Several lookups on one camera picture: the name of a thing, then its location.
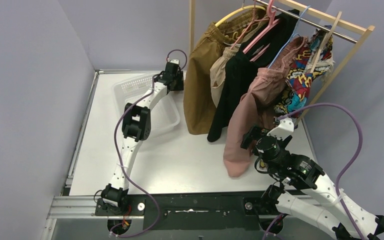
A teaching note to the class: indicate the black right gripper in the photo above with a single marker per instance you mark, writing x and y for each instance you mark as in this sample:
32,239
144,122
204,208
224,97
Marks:
247,137

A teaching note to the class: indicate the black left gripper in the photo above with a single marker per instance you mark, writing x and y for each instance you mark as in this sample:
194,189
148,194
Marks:
177,81

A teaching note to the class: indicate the brown shorts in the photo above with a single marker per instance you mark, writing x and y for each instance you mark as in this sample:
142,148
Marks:
199,108

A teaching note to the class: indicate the yellow wire hanger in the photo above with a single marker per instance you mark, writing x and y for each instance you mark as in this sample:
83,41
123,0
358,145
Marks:
237,20

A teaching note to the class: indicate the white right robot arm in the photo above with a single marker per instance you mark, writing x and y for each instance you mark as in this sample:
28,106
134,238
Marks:
306,192

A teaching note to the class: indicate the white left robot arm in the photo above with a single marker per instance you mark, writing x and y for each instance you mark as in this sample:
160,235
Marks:
132,129

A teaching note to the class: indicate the pink shorts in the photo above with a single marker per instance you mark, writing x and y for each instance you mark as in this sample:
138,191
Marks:
256,107

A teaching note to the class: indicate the beige shorts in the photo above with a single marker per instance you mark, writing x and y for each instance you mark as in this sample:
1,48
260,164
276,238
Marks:
217,72

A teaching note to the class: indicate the black shorts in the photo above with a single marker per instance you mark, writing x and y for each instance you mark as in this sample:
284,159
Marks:
242,68

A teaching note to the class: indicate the colourful comic print shorts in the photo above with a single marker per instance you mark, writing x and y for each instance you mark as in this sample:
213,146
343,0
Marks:
299,80

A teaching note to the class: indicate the light blue hanger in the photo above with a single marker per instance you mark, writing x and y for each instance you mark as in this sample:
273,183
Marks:
293,34

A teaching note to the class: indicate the thick pink plastic hanger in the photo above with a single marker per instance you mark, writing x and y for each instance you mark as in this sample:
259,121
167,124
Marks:
272,22

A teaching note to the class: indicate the wooden hanger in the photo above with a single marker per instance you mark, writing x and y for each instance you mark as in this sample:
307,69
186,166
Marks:
324,41

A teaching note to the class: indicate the white plastic basket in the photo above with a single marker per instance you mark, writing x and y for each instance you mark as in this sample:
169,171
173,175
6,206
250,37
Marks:
164,115

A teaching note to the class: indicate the wooden clothes rack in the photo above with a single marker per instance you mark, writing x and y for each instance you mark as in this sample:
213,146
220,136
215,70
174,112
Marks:
364,33

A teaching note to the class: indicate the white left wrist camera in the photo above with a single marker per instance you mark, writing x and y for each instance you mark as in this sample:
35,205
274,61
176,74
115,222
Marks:
175,61

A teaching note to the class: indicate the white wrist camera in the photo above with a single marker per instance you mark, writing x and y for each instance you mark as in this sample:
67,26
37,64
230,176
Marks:
175,61
284,127

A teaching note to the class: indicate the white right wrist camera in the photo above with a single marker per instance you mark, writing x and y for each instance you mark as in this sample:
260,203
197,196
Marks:
284,127

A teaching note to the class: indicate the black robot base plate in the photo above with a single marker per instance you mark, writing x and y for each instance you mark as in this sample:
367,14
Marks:
192,211

